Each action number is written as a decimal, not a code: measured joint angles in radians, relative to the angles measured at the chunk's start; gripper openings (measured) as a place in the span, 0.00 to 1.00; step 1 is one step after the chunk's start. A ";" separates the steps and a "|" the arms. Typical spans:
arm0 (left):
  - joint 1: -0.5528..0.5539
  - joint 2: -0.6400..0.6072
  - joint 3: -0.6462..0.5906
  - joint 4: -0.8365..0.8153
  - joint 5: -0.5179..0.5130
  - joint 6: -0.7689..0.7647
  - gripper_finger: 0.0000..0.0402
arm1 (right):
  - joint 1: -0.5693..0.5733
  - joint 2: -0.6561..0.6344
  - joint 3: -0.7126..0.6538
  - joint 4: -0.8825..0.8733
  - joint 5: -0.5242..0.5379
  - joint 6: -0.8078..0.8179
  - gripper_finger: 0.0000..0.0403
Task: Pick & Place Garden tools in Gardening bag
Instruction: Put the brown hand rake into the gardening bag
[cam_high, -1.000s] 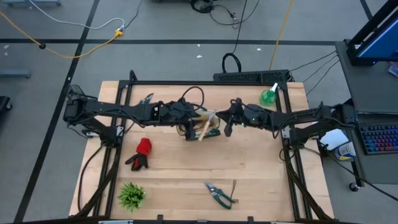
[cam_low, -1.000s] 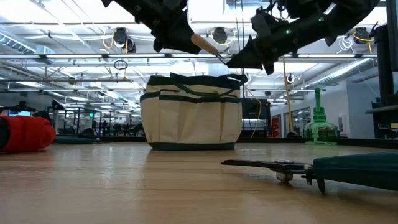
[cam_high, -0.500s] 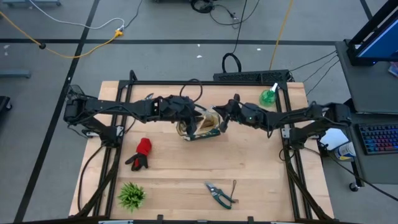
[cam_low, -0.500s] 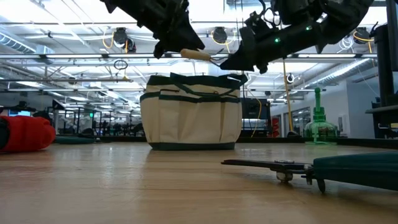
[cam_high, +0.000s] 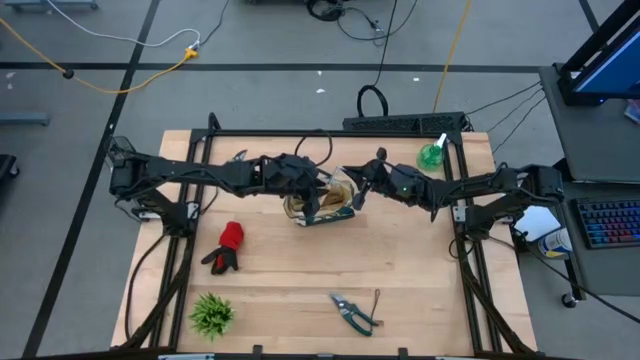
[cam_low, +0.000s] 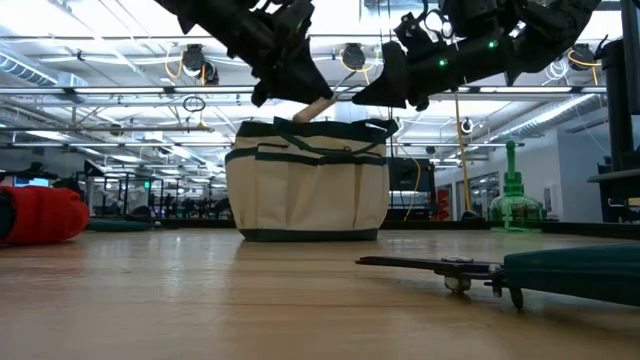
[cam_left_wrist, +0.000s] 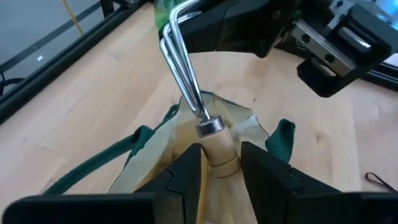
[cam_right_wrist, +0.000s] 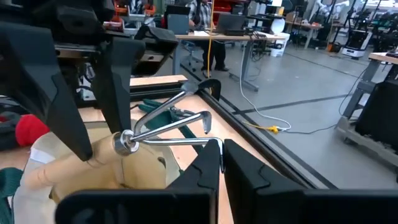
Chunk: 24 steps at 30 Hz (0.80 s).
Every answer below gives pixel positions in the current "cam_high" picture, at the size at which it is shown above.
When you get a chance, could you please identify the black aluminium table frame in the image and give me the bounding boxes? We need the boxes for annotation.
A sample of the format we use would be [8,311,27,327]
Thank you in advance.
[119,112,541,360]

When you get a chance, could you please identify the black floor object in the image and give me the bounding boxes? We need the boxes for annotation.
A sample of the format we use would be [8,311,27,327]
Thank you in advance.
[0,153,21,181]

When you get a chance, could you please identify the white paper sheet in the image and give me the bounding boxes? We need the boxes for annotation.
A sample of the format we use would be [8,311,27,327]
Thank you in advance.
[513,204,562,244]

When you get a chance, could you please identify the yellow extension cable with plug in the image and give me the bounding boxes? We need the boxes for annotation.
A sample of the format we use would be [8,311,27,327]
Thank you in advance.
[0,17,200,95]

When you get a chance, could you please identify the grey monitor desk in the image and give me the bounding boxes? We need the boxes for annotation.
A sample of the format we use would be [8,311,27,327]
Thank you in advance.
[538,64,640,184]

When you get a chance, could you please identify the black wire mesh basket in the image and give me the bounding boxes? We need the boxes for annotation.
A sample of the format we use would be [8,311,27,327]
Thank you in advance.
[106,135,137,157]

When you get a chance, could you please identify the grey keyboard desk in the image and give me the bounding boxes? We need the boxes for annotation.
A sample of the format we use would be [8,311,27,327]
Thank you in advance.
[552,179,640,296]

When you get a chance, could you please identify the white floor cable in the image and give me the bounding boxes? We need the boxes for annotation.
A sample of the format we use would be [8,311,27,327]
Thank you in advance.
[44,0,202,50]

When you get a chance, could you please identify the small green artificial plant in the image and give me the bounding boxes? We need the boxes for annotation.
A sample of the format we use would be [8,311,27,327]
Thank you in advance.
[188,292,236,342]

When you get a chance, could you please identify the thin black floor cable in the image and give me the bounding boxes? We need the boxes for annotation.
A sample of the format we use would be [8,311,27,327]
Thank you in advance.
[198,0,231,47]

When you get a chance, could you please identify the red black gardening glove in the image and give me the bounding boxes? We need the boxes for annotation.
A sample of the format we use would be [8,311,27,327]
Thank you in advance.
[200,221,246,276]

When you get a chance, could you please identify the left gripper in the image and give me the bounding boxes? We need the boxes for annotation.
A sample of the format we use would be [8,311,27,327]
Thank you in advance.
[259,153,333,223]

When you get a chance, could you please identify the black hanging cable with coil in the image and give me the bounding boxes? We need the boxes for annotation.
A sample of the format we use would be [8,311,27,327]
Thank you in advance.
[356,0,400,119]

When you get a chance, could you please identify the yellow hanging cord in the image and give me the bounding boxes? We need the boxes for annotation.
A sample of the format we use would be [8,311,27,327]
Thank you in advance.
[432,0,474,114]

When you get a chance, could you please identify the white blue round container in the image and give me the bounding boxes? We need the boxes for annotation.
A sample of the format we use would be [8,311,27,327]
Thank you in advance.
[537,227,574,260]

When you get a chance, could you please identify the long black floor cable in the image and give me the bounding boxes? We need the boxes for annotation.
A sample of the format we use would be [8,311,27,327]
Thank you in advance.
[519,244,640,325]

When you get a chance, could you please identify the blue-screen computer monitor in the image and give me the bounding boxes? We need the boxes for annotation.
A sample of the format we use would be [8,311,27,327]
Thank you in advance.
[572,27,640,100]

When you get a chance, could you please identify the black cable tangle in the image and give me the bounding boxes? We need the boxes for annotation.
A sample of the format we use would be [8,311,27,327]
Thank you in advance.
[304,0,419,47]

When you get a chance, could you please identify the black perforated power box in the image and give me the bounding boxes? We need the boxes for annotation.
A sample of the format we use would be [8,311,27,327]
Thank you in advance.
[342,111,467,134]

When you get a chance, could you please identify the thin black desk cable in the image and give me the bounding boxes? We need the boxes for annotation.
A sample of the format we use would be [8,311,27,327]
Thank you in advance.
[464,80,543,117]
[486,88,545,135]
[491,95,547,155]

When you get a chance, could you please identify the grey metal floor bar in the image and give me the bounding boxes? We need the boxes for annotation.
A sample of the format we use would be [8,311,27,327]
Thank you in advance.
[0,112,51,126]

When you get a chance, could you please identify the green pruning shears with strap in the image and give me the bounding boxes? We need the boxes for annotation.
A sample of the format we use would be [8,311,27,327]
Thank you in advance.
[328,288,385,338]

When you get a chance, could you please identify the green spray bottle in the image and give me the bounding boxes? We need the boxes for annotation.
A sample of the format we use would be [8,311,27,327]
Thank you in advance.
[416,132,448,173]

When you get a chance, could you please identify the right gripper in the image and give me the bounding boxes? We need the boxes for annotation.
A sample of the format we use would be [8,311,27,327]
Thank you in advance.
[341,147,404,212]

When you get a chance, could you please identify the backlit rainbow keyboard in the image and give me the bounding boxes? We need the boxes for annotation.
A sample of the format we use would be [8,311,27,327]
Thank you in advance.
[572,197,640,250]

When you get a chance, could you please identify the beige green gardening bag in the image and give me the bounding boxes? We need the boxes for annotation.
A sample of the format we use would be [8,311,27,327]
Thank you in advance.
[282,167,359,229]

